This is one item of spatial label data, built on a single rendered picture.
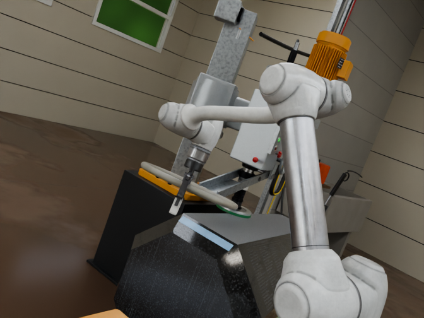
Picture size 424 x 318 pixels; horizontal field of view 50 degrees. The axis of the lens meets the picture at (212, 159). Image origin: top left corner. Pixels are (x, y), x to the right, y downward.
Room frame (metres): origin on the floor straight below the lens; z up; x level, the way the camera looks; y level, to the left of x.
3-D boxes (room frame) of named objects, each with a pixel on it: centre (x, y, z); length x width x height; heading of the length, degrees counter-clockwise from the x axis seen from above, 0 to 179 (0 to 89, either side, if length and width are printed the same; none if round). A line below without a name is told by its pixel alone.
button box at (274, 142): (2.54, -0.30, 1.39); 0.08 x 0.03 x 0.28; 155
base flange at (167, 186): (3.21, 0.14, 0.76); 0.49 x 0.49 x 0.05; 56
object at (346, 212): (5.75, -1.59, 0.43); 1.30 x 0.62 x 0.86; 142
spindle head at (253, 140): (2.72, -0.26, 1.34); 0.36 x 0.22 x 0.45; 155
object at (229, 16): (3.09, 0.23, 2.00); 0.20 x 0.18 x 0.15; 56
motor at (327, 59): (3.24, -0.52, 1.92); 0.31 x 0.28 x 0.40; 65
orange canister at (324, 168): (5.79, -1.35, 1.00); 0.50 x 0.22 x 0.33; 142
